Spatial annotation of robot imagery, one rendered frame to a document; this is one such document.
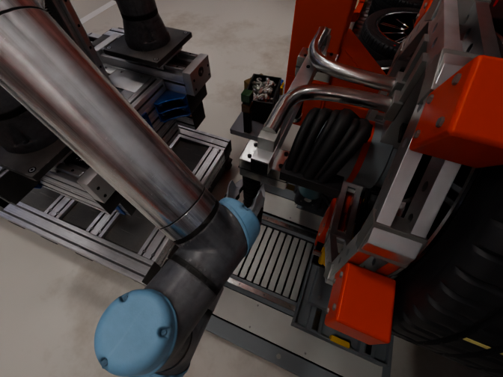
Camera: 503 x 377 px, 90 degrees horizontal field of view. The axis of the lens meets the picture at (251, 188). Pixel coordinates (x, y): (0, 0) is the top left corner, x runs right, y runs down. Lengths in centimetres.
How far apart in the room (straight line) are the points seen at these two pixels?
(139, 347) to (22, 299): 142
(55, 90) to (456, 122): 34
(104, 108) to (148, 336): 22
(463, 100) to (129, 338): 36
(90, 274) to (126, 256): 35
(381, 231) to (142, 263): 101
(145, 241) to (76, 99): 100
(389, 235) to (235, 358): 101
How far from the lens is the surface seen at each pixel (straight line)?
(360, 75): 53
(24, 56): 29
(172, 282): 31
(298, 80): 54
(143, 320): 29
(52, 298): 160
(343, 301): 42
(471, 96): 28
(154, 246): 119
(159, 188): 28
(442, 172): 37
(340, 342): 115
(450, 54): 39
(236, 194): 51
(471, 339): 45
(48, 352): 154
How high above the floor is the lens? 127
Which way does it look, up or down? 57 degrees down
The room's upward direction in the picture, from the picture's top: straight up
